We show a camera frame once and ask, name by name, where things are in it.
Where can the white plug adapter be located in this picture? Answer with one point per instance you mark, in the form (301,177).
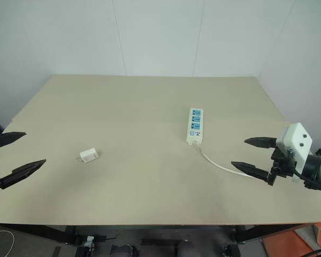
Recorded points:
(88,155)

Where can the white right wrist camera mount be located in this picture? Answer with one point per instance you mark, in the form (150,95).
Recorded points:
(297,139)

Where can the black table caster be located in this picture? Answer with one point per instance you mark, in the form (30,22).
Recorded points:
(232,250)
(85,245)

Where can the white power strip blue sockets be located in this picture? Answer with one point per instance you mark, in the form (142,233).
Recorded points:
(195,125)

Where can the black table frame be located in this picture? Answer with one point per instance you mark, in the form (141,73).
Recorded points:
(256,232)

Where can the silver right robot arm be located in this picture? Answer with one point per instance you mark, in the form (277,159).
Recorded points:
(319,167)

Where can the orange floor mat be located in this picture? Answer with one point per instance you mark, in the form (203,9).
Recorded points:
(289,246)

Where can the dark rounded shape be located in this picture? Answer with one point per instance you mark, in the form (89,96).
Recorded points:
(124,251)

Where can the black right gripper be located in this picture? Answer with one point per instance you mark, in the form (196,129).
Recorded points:
(282,164)

